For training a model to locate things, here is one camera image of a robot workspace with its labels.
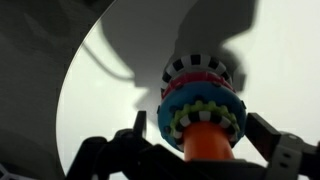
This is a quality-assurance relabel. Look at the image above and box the small black white striped ring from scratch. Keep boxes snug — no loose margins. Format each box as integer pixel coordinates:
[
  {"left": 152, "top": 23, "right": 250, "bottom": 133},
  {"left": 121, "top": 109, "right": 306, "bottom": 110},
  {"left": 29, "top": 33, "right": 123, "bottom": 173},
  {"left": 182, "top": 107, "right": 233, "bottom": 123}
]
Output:
[{"left": 171, "top": 109, "right": 240, "bottom": 151}]

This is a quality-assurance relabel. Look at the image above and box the blue ring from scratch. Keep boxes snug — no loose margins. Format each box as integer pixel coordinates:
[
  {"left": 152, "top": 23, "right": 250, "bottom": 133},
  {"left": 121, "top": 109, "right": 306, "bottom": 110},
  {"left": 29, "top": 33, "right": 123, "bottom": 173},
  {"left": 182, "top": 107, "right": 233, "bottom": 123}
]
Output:
[{"left": 156, "top": 80, "right": 248, "bottom": 153}]

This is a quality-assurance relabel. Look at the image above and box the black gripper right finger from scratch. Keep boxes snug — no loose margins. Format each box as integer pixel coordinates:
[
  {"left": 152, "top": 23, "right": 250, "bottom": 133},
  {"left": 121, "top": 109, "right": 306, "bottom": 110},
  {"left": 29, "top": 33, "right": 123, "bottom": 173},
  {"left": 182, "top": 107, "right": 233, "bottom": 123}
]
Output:
[{"left": 245, "top": 112, "right": 320, "bottom": 180}]

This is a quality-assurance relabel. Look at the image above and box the red ring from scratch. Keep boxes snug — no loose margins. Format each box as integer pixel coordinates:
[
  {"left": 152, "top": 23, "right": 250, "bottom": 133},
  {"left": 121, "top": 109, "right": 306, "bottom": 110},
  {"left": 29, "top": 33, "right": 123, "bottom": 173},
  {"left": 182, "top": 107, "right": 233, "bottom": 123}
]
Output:
[{"left": 160, "top": 70, "right": 236, "bottom": 99}]

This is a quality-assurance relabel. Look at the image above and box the colourful stacking ring toy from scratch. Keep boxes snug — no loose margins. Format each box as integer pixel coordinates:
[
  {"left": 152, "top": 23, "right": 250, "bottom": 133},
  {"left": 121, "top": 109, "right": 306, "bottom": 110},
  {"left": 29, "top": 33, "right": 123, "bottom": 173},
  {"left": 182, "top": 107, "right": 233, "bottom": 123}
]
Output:
[{"left": 160, "top": 53, "right": 236, "bottom": 163}]

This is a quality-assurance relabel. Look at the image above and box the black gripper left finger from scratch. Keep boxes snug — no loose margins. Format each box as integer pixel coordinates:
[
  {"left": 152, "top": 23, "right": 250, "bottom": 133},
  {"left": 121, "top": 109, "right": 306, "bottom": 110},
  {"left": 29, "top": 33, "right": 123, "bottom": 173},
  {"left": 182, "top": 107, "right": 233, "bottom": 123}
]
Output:
[{"left": 64, "top": 110, "right": 153, "bottom": 180}]

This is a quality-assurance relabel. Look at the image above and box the green bumpy ring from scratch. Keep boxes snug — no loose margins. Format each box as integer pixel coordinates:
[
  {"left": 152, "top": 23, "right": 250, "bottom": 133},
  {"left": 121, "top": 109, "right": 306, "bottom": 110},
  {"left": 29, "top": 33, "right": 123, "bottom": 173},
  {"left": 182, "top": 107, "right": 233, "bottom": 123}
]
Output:
[{"left": 169, "top": 99, "right": 241, "bottom": 138}]

